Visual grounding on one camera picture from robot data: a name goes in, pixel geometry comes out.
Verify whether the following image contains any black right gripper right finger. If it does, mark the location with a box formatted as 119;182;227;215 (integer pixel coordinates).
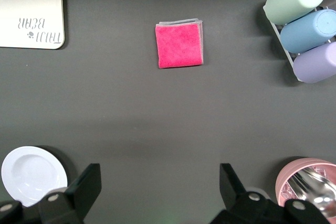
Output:
209;163;289;224

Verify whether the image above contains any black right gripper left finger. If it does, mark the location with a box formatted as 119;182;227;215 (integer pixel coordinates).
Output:
38;163;102;224

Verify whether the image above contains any white round plate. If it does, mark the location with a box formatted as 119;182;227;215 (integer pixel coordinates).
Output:
1;146;68;208

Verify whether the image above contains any pink bowl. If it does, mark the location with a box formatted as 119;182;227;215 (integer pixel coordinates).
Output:
275;157;336;209

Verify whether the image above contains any metal scoop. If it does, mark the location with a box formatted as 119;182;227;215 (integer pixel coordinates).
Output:
287;165;336;219

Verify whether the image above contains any pale purple cup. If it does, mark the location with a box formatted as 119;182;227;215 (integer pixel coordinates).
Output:
292;41;336;84

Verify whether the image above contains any pink folded cloth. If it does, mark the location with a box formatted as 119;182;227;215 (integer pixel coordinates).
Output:
155;18;204;70

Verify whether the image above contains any pale blue cup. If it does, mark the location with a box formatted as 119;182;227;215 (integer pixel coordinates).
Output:
280;9;336;54

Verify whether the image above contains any pale green cup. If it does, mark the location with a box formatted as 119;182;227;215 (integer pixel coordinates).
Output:
264;0;327;25

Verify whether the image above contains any white wire cup rack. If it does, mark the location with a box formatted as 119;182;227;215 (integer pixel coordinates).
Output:
262;0;336;82

